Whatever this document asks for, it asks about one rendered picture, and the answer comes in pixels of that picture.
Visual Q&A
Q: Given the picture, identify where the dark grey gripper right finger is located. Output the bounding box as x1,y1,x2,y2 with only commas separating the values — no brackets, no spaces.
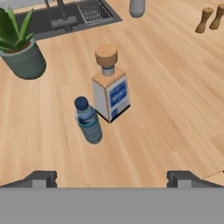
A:
166,170,224,188

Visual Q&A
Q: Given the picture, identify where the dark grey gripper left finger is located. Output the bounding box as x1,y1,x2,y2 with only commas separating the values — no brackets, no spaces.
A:
0,170,58,188

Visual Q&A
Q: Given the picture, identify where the blue plastic water bottle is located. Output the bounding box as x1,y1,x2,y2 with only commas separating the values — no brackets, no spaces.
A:
73,96,103,145

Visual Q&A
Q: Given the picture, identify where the square glass bottle, cork stopper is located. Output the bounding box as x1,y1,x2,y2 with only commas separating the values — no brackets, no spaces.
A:
91,44,131,124

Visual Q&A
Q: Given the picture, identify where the green plant in grey pot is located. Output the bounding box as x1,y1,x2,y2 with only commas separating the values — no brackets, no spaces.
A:
0,6,47,81

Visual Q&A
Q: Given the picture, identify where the dark grey sink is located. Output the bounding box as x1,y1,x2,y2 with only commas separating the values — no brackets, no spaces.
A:
11,0,123,42

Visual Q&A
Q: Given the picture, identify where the dark grey tap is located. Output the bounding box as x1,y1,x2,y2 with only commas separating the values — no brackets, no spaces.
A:
44,0,78,33

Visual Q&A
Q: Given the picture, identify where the brown wooden shaker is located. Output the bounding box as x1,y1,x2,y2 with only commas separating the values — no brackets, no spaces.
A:
194,7,214,34
208,3,224,31

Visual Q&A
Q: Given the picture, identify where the grey round bottle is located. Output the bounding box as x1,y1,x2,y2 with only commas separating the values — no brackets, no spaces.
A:
129,0,146,18

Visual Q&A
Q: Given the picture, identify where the metal wire sink rack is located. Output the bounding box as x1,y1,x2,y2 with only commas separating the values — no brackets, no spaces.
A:
75,0,115,26

